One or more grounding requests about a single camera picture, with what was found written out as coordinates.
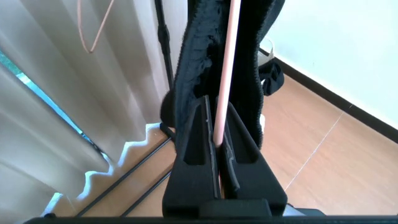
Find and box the white laundry basket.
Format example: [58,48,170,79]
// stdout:
[257,37,275,67]

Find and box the black garment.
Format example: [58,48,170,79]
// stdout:
[259,58,285,96]
[160,0,285,150]

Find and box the black clothes rack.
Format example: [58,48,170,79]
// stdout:
[43,0,177,218]

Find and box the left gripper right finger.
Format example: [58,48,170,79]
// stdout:
[218,101,288,218]

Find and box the pink clothes hanger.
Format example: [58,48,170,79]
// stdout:
[213,0,243,147]
[76,0,116,54]

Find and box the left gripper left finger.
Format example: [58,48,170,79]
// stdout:
[162,95,220,218]

